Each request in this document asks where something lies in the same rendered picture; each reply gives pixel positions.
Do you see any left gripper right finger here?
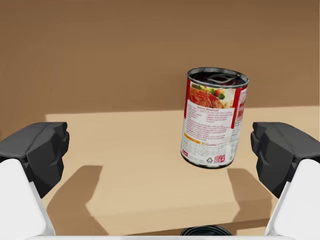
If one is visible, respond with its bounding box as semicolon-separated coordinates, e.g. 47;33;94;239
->
250;121;320;237

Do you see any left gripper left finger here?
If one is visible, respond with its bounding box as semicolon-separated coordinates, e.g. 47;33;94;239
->
0;121;71;237

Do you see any dark flat can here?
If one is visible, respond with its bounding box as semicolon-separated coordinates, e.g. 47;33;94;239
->
179;224;233;237

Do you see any red and white can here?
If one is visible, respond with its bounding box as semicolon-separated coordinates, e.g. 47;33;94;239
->
179;66;250;169

